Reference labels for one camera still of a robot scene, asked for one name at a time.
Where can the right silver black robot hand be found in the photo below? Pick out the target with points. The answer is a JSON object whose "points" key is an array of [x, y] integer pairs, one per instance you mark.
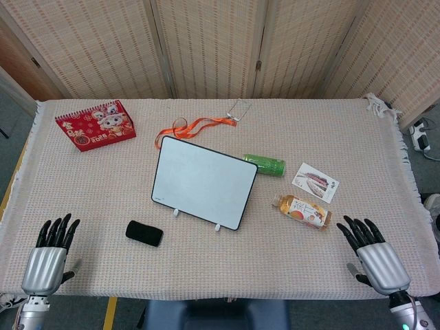
{"points": [[383, 266]]}

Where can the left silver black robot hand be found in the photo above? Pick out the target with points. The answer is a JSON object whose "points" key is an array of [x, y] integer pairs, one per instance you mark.
{"points": [[44, 268]]}

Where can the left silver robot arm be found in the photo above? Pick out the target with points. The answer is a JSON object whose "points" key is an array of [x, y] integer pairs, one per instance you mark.
{"points": [[31, 311]]}

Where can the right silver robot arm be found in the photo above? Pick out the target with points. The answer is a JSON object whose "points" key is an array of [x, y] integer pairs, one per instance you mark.
{"points": [[407, 311]]}

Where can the white tablet whiteboard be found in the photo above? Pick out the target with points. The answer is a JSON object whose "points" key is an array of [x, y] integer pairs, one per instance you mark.
{"points": [[203, 182]]}

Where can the black white sneaker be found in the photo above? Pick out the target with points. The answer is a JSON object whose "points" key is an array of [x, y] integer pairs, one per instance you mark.
{"points": [[10, 305]]}

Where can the peach tea plastic bottle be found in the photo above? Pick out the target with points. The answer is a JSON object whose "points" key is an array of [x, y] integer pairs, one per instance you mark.
{"points": [[302, 211]]}

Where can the illustrated postcard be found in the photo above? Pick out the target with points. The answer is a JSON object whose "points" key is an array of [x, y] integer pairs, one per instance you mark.
{"points": [[314, 182]]}

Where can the black plug adapter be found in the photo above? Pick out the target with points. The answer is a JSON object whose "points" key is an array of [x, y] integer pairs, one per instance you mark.
{"points": [[423, 141]]}

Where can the white power strip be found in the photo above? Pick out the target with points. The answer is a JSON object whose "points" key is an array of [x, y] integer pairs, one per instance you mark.
{"points": [[415, 132]]}

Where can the white plastic board foot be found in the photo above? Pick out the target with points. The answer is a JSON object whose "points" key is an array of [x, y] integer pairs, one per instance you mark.
{"points": [[218, 227], [176, 212]]}

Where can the red 2026 desk calendar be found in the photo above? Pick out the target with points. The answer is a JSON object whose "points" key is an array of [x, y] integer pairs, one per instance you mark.
{"points": [[99, 129]]}

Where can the green drink can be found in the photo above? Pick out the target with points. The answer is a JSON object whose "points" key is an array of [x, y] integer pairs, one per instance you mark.
{"points": [[266, 164]]}

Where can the beige woven tablecloth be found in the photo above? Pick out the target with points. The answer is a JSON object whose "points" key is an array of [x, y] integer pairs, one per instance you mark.
{"points": [[220, 268]]}

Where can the dark blue robot torso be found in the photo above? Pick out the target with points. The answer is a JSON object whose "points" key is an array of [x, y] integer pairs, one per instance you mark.
{"points": [[213, 316]]}

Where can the metal screen hinge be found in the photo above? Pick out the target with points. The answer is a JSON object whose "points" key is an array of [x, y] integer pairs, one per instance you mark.
{"points": [[35, 62], [259, 65]]}

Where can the clear plastic badge holder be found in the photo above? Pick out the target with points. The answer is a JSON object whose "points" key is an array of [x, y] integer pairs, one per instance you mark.
{"points": [[240, 110]]}

